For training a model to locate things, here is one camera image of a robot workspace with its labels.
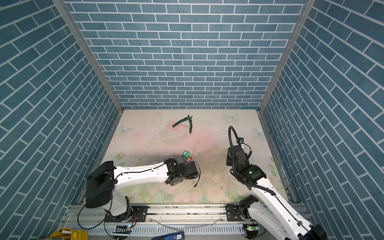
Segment metal key organizer ring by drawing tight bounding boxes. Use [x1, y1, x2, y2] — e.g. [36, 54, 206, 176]
[170, 153, 193, 164]

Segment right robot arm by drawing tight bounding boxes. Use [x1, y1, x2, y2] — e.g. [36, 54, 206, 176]
[227, 145, 328, 240]

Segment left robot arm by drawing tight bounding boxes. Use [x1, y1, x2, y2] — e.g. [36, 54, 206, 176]
[85, 158, 201, 222]

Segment blue device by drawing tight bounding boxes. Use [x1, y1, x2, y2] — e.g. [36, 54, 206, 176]
[151, 232, 185, 240]

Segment yellow tape roll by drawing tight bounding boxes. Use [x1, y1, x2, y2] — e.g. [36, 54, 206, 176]
[49, 228, 88, 240]

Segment green handled pliers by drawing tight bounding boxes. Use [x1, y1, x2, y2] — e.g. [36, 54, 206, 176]
[172, 115, 193, 134]

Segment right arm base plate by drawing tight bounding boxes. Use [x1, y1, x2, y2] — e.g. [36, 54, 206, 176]
[225, 204, 255, 222]

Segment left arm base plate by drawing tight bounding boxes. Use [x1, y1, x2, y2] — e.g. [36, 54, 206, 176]
[105, 206, 149, 223]

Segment white cable duct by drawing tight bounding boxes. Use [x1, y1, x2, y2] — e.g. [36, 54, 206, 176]
[87, 224, 245, 237]

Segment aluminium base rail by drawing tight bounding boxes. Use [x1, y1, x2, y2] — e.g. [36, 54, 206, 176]
[61, 202, 310, 230]

